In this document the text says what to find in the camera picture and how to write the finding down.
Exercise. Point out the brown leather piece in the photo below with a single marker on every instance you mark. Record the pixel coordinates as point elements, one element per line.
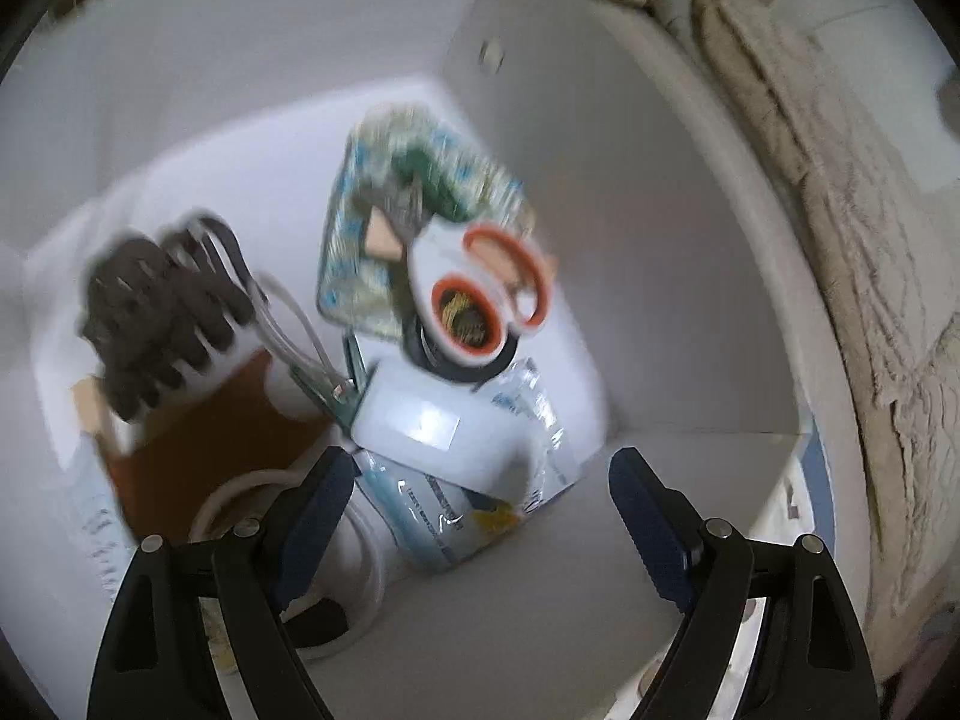
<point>210,450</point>

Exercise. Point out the white storage box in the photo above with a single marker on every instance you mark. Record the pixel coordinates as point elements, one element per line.
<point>637,240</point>

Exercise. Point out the beige fuzzy blanket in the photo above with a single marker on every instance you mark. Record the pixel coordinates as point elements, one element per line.
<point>862,277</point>

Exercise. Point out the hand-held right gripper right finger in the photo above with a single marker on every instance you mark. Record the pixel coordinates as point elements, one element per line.
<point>649,532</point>

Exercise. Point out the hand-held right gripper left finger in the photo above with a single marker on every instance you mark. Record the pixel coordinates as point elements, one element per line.
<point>315,525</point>

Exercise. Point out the clear plastic packet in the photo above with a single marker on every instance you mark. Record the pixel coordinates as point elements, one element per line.
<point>544,420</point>

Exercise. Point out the blue green patterned packet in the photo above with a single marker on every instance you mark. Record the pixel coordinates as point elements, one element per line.
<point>360,240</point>

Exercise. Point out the black round tin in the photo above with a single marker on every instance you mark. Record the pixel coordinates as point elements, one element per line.
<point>442,371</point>

